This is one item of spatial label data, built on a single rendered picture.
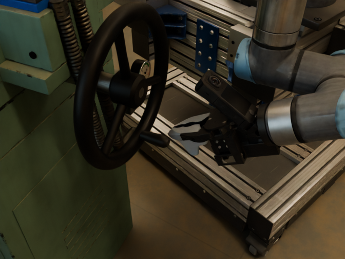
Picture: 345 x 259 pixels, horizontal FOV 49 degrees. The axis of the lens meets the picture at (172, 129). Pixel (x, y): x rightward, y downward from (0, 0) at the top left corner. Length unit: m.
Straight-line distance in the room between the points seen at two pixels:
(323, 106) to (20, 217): 0.60
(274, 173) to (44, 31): 0.98
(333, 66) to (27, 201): 0.62
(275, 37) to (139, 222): 0.98
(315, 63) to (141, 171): 1.08
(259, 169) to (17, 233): 0.83
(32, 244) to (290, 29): 0.68
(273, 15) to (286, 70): 0.10
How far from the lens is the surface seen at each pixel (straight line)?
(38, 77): 0.61
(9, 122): 0.71
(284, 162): 1.41
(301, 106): 0.60
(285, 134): 0.61
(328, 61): 0.67
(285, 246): 1.45
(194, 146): 0.71
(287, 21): 0.64
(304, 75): 0.66
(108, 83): 0.66
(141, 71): 0.96
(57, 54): 0.61
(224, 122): 0.65
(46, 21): 0.58
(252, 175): 1.34
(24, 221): 0.85
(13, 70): 0.64
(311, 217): 1.55
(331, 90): 0.60
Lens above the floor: 1.19
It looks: 41 degrees down
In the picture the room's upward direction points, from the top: straight up
